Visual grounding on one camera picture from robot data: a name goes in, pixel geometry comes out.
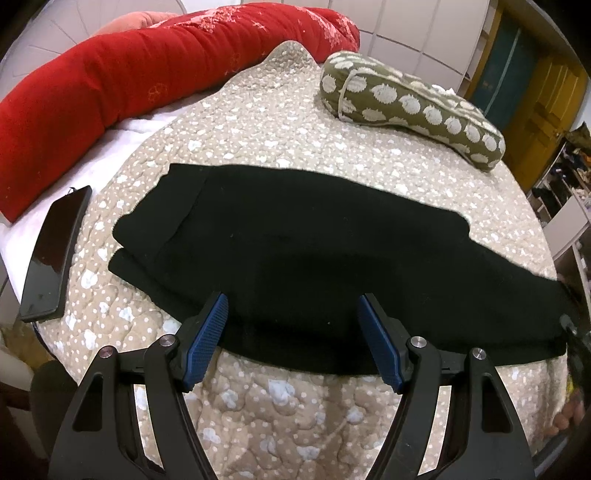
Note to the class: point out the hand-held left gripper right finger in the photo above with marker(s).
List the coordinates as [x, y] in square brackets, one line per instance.
[381, 339]

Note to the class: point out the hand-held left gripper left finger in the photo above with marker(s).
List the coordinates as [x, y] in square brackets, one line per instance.
[208, 332]

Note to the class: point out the black pants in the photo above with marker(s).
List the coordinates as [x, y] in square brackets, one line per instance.
[300, 240]

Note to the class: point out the person's right hand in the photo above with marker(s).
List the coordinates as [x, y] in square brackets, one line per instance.
[565, 417]

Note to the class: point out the white cluttered shelf unit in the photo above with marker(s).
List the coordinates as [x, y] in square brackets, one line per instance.
[565, 184]

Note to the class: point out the black smartphone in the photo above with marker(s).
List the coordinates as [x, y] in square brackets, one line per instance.
[51, 258]

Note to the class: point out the dark rounded object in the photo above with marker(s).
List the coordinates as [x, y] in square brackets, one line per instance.
[44, 392]

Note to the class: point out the white bed sheet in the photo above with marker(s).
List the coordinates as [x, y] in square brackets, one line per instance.
[124, 134]

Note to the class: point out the beige dotted quilted blanket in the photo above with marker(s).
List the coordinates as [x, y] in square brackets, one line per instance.
[277, 120]

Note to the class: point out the yellow wooden door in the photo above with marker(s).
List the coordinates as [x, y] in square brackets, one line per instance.
[545, 120]

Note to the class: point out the green pillow with white print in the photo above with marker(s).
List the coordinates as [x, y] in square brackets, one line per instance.
[392, 99]

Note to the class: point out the red floral quilt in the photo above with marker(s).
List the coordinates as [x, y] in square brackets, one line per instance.
[115, 83]

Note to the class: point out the teal door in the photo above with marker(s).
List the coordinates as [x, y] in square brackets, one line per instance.
[505, 60]

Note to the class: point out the white wardrobe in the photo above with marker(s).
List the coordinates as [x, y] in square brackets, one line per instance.
[415, 32]

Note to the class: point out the pink pillow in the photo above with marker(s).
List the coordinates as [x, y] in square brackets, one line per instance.
[138, 21]

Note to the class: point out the white round fan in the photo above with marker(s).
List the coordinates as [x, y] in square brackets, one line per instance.
[69, 32]

